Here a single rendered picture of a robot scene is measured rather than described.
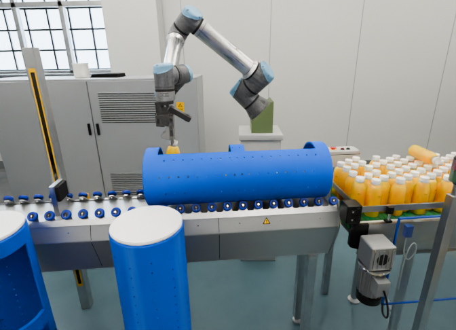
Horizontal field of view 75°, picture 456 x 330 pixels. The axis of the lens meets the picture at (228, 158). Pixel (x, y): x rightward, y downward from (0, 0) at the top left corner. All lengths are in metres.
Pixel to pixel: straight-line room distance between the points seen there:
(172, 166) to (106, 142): 2.04
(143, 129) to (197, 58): 1.49
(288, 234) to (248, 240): 0.20
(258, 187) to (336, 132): 3.25
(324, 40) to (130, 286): 3.77
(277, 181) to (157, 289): 0.67
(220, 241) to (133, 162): 1.98
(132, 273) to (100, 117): 2.30
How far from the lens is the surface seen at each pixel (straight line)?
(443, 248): 1.61
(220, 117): 4.27
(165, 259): 1.17
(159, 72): 1.39
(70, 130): 3.47
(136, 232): 1.17
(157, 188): 1.36
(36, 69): 1.87
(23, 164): 3.89
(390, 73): 4.65
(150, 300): 1.26
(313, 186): 1.45
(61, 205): 1.67
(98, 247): 1.60
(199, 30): 1.98
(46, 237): 1.65
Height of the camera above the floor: 1.65
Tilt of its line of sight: 19 degrees down
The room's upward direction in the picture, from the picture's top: 1 degrees counter-clockwise
